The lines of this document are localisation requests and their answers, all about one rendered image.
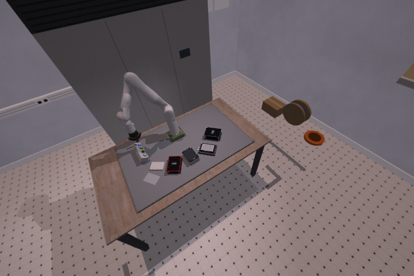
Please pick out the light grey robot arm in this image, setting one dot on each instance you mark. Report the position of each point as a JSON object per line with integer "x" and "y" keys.
{"x": 131, "y": 79}

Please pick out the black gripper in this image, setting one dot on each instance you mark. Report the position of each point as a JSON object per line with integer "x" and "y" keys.
{"x": 135, "y": 136}

